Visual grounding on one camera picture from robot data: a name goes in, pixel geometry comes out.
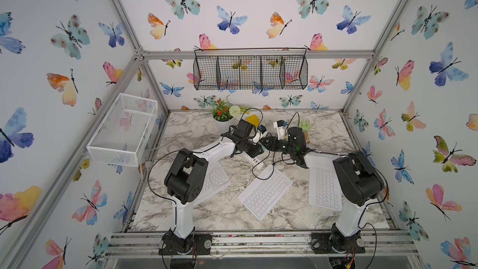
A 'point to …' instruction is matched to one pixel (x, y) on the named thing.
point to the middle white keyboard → (261, 196)
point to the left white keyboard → (216, 180)
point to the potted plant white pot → (223, 114)
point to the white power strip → (254, 160)
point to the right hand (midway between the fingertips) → (262, 139)
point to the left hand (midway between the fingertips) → (262, 147)
